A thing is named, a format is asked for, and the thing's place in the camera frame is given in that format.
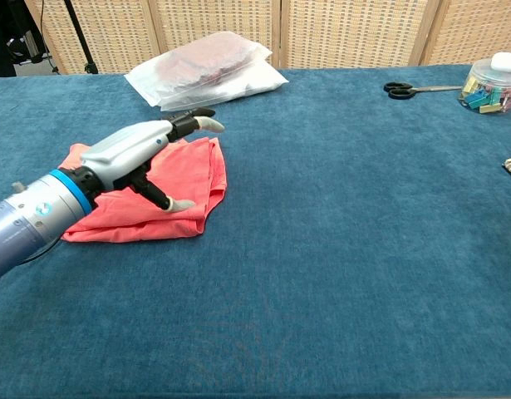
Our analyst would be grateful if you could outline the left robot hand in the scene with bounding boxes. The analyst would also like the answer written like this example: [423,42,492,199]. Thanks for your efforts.
[57,106,226,213]

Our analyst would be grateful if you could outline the red t-shirt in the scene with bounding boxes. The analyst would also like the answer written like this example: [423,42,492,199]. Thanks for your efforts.
[60,136,229,244]

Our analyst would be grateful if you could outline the bagged dark red garment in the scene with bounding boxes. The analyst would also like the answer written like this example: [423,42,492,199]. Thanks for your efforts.
[124,31,273,107]

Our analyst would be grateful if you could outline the black tripod stand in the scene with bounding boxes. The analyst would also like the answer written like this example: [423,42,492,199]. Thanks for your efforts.
[62,0,99,75]

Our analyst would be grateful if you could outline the plastic bag with white garment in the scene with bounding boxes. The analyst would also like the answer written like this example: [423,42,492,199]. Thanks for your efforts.
[159,61,289,112]

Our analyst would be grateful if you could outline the blue carpet table cover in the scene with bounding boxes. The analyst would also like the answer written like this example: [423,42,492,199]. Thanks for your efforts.
[0,62,511,399]

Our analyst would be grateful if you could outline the woven wooden folding screen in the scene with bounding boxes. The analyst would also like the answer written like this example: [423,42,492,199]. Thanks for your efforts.
[24,0,511,76]

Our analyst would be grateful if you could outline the clear jar of binder clips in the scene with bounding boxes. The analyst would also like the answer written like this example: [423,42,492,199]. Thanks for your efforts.
[458,57,511,116]

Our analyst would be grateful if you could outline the white earbuds case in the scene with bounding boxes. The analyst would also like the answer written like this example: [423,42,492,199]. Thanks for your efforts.
[490,52,511,74]

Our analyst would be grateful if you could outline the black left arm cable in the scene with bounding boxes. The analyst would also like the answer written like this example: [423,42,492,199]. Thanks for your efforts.
[24,236,63,264]

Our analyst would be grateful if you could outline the black-handled scissors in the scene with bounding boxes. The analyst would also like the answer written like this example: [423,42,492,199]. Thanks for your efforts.
[382,81,464,101]

